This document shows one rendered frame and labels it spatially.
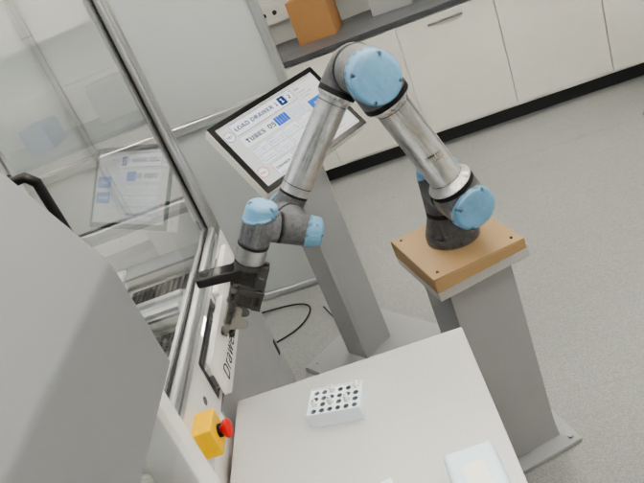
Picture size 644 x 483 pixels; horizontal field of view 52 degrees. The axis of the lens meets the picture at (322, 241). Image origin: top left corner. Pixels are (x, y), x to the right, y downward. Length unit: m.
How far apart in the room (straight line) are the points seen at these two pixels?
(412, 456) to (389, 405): 0.16
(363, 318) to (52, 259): 2.20
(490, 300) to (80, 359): 1.47
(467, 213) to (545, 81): 3.07
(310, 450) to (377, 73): 0.81
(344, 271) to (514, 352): 0.86
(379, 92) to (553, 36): 3.20
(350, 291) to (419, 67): 2.14
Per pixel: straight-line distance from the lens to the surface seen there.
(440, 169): 1.61
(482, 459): 1.27
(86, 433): 0.58
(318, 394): 1.56
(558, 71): 4.67
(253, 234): 1.53
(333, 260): 2.59
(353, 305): 2.71
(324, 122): 1.62
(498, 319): 1.98
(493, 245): 1.82
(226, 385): 1.63
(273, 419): 1.60
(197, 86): 3.20
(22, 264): 0.62
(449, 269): 1.76
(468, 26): 4.46
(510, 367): 2.09
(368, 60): 1.46
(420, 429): 1.42
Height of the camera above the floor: 1.74
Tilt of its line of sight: 26 degrees down
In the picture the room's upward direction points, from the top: 23 degrees counter-clockwise
